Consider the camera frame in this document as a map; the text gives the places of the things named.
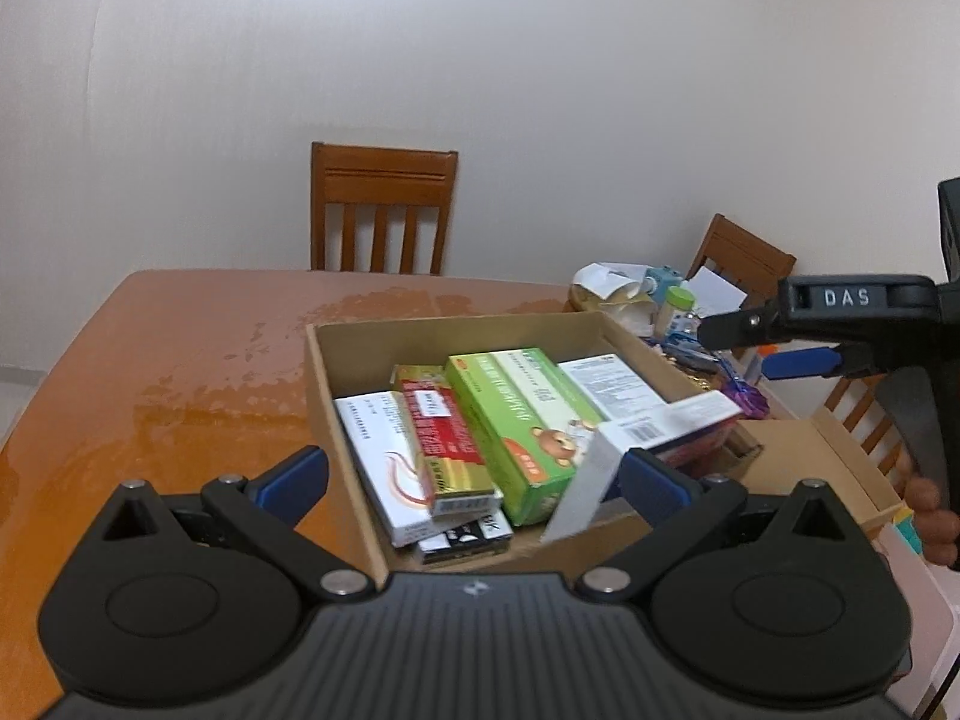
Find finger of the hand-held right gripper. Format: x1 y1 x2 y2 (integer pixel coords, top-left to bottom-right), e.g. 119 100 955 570
765 346 845 381
697 298 785 352

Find white box orange swirl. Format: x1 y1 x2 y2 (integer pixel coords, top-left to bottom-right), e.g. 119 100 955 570
334 390 437 548

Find white paper sheets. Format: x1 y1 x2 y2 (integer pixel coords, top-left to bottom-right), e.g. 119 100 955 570
686 266 749 316

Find white red-sided barcode box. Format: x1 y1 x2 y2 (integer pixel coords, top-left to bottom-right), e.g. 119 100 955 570
540 392 743 545

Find pale pink container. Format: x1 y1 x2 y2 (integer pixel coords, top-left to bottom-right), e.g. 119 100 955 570
874 510 960 720

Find black white marker box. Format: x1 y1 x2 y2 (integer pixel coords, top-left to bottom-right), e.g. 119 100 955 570
417 508 515 566

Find green white medicine box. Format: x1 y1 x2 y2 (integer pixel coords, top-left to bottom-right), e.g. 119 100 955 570
445 349 607 527

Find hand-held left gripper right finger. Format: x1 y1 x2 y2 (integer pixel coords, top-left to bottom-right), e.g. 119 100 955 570
576 448 852 605

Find purple wrapper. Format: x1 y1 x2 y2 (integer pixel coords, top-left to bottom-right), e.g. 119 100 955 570
722 381 771 421

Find cardboard box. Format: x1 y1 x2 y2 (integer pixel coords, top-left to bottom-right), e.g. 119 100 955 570
304 311 906 590

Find green-lid bottle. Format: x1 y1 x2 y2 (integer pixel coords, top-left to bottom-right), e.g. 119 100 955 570
658 286 697 338

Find person's right hand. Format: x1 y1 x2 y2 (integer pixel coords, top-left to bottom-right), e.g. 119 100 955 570
904 476 960 568

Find crumpled white paper bag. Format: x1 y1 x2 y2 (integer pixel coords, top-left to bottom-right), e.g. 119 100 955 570
568 262 662 332

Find white text-printed medicine box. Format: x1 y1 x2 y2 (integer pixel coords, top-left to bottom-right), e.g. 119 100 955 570
557 355 674 425

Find red yellow medicine box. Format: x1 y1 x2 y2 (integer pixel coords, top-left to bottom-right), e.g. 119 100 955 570
391 364 505 520

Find wooden desktop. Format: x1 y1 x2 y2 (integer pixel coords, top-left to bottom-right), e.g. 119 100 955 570
0 268 803 720

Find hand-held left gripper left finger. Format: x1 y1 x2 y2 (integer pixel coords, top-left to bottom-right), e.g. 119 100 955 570
101 446 376 605

